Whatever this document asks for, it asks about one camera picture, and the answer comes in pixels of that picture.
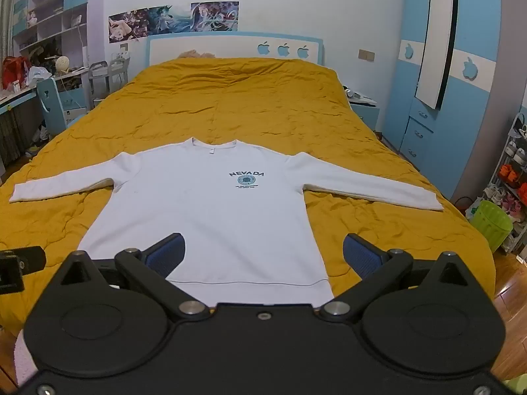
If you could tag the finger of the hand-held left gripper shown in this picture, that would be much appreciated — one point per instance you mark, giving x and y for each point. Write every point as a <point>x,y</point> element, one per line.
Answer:
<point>33,260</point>

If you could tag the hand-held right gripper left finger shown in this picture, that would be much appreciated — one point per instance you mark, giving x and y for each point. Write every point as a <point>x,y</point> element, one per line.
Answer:
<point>166,255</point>

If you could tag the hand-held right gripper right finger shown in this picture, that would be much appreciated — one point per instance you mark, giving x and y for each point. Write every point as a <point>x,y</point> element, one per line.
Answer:
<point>362,256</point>

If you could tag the white printed sweatshirt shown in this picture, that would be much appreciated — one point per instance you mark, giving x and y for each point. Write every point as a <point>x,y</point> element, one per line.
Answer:
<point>214,222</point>

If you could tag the person's pink clothing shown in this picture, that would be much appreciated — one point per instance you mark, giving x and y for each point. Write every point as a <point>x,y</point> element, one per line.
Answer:
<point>24,358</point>

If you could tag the green plastic basket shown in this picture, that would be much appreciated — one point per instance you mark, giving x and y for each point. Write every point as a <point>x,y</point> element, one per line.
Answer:
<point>492,224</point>

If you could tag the blue nightstand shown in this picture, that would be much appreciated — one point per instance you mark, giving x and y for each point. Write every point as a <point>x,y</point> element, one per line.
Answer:
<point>366,113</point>

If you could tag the blue chair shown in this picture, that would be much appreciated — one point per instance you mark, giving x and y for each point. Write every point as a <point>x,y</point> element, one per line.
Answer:
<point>51,103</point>

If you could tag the cluttered white desk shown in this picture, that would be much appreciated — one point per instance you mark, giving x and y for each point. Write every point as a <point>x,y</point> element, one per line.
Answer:
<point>16,98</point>

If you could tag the shoe rack with shoes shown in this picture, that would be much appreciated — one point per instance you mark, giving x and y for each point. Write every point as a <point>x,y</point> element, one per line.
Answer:
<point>512,181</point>

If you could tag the yellow quilted bed blanket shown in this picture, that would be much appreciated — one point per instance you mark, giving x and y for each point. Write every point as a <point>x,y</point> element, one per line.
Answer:
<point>247,103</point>

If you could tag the grey stool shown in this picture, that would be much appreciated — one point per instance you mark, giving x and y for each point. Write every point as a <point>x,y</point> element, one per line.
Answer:
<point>119,72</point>
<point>99,84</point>

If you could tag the white plastic bag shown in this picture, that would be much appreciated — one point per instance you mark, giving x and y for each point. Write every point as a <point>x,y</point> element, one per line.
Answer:
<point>39,75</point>

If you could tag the red bag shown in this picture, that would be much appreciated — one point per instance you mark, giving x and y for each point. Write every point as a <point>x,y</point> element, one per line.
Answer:
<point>14,72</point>

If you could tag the blue and white wardrobe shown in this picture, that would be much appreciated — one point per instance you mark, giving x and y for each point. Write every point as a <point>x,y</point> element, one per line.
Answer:
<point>473,103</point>

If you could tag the white and blue bed headboard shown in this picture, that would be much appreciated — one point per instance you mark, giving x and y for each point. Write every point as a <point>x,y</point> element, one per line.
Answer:
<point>230,45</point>

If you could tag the tall wardrobe mirror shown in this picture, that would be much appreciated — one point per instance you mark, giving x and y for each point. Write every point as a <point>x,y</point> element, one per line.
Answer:
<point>438,41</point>

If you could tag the white and blue bookshelf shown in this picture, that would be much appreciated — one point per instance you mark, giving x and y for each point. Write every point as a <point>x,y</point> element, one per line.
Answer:
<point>53,12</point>

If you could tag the brown wall switch plate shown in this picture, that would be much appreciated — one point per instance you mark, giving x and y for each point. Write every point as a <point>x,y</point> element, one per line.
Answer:
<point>366,55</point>

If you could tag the wall poster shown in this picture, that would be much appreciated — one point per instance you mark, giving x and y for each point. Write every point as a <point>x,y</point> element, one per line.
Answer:
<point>215,15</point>
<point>127,24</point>
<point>169,18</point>

